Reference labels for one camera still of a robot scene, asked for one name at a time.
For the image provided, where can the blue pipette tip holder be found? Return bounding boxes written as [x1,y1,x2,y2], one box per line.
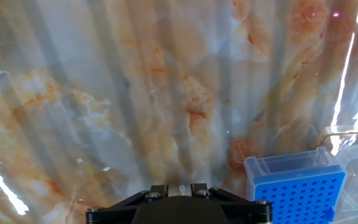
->
[243,146,347,224]

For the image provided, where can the orange marble pattern mat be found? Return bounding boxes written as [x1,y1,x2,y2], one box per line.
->
[0,0,358,224]

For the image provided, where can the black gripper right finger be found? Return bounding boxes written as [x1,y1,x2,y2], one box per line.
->
[190,183,273,224]

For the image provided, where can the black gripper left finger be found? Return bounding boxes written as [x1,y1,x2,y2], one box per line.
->
[85,184,170,224]

